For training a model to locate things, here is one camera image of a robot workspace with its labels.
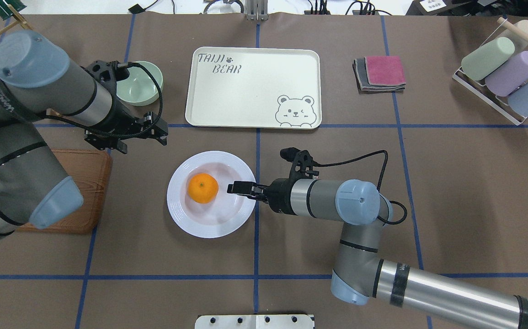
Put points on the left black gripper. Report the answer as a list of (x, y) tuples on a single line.
[(121, 115)]

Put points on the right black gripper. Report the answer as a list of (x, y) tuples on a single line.
[(278, 196)]

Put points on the white round plate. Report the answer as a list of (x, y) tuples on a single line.
[(227, 212)]

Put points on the orange fruit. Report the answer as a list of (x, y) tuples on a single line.
[(202, 188)]

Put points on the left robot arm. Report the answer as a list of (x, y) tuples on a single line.
[(39, 81)]

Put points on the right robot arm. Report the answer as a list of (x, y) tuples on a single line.
[(360, 273)]

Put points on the cream bear tray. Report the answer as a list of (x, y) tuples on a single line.
[(254, 88)]

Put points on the green bowl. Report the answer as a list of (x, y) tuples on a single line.
[(138, 89)]

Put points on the wooden cutting board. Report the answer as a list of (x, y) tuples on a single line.
[(90, 170)]

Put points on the grey cloth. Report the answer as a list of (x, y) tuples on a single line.
[(362, 79)]

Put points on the pink cloth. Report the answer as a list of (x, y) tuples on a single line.
[(385, 71)]

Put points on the dark green mug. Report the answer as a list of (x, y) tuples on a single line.
[(6, 12)]

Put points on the green cup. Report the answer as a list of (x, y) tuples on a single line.
[(486, 59)]

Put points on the white cup rack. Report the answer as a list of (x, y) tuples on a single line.
[(478, 88)]

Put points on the purple cup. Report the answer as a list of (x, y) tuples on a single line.
[(509, 76)]

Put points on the beige cup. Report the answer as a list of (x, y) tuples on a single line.
[(526, 28)]

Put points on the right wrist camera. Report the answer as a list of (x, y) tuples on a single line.
[(302, 164)]

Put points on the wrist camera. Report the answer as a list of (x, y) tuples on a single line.
[(108, 73), (302, 164)]

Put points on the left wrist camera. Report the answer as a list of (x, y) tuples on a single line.
[(108, 73)]

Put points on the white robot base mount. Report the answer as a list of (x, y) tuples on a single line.
[(256, 321)]

